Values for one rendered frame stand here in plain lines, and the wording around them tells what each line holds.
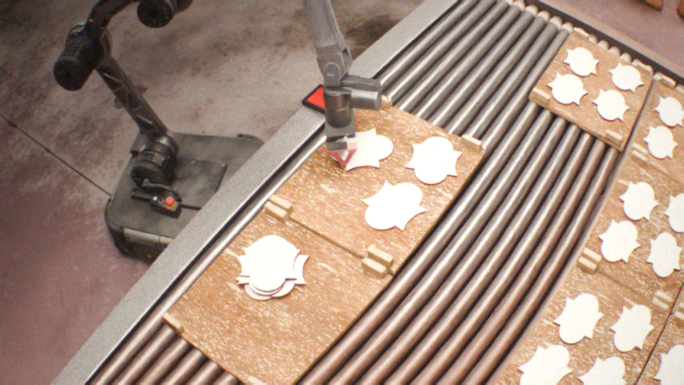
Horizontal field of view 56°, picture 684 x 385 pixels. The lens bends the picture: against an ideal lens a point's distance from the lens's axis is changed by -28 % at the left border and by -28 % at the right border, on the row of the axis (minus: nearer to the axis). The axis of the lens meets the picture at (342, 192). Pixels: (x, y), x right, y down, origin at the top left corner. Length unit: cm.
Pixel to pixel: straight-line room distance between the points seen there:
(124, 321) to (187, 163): 129
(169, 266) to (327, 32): 66
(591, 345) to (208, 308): 90
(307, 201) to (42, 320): 164
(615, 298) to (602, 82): 78
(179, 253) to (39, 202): 181
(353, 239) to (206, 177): 120
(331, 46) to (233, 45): 215
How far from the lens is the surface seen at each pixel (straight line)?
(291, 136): 214
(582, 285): 182
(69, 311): 319
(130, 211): 304
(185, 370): 179
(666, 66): 249
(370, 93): 188
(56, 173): 374
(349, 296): 181
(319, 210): 195
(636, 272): 188
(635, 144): 212
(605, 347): 174
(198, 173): 303
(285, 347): 175
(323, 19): 184
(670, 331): 181
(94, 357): 189
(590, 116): 220
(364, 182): 199
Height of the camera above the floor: 244
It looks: 49 degrees down
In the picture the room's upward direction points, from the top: 9 degrees counter-clockwise
